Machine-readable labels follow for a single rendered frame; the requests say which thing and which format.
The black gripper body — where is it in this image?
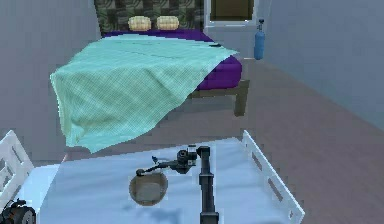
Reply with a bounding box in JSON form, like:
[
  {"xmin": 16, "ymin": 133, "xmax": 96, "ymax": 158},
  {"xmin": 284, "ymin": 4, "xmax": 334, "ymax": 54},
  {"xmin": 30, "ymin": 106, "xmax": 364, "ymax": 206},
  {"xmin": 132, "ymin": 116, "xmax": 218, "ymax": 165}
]
[{"xmin": 167, "ymin": 149, "xmax": 198, "ymax": 175}]

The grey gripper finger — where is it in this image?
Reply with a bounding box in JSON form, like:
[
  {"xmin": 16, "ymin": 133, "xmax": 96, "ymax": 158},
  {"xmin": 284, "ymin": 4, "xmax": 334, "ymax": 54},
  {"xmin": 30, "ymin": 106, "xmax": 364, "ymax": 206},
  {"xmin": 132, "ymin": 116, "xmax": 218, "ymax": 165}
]
[
  {"xmin": 151, "ymin": 155, "xmax": 171, "ymax": 167},
  {"xmin": 135, "ymin": 163, "xmax": 172, "ymax": 178}
]

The grey brown bowl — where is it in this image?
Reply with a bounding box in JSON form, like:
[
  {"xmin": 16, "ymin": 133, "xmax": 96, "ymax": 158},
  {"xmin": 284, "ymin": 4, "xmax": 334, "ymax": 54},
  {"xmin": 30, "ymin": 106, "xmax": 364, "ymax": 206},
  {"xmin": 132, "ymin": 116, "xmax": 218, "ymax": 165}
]
[{"xmin": 128, "ymin": 171, "xmax": 169, "ymax": 207}]

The white bed with pale mattress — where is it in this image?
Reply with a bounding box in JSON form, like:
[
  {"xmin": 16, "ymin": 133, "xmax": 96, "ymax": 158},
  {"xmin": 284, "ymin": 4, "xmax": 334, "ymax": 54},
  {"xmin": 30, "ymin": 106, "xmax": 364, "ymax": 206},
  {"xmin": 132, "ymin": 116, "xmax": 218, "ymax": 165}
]
[{"xmin": 0, "ymin": 129, "xmax": 306, "ymax": 224}]

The bed with purple mattress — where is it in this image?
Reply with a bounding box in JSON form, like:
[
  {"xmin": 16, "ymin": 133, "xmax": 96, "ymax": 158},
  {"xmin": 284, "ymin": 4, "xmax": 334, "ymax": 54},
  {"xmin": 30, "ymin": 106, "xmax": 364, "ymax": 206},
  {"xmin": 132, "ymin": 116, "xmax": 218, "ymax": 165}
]
[{"xmin": 93, "ymin": 0, "xmax": 251, "ymax": 118}]

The teal checked blanket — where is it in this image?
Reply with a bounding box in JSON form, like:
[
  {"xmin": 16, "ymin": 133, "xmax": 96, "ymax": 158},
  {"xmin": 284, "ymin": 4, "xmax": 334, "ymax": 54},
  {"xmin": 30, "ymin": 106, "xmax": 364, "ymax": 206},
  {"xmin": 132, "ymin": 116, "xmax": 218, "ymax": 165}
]
[{"xmin": 49, "ymin": 34, "xmax": 239, "ymax": 155}]

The cream striped pillow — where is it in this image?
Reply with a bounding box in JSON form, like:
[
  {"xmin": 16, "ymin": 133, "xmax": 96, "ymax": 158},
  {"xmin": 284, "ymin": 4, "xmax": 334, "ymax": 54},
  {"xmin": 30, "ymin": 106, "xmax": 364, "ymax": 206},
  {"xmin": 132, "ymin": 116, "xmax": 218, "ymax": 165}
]
[
  {"xmin": 127, "ymin": 15, "xmax": 153, "ymax": 32},
  {"xmin": 156, "ymin": 15, "xmax": 181, "ymax": 31}
]

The blue cylinder with black top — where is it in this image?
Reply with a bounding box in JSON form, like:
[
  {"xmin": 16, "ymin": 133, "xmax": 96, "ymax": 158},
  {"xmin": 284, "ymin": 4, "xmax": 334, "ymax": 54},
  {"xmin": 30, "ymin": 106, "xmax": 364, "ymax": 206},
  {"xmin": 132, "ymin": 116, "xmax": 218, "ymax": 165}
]
[{"xmin": 253, "ymin": 18, "xmax": 267, "ymax": 61}]

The white framed window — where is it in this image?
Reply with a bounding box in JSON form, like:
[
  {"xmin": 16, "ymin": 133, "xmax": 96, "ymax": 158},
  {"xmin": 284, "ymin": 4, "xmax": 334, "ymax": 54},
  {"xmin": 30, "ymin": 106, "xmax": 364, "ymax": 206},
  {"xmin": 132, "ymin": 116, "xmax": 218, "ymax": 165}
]
[{"xmin": 203, "ymin": 0, "xmax": 260, "ymax": 28}]

